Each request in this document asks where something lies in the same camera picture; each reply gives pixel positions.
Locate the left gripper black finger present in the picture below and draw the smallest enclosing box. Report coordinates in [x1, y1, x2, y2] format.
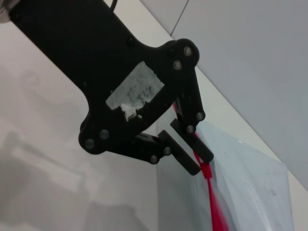
[108, 129, 202, 176]
[170, 68, 214, 162]

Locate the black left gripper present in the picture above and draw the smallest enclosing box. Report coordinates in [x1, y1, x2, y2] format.
[8, 0, 201, 155]

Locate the red zipper slider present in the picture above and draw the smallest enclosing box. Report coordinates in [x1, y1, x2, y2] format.
[199, 162, 214, 180]

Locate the clear document bag red zipper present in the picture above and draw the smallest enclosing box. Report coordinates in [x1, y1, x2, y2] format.
[156, 102, 296, 231]

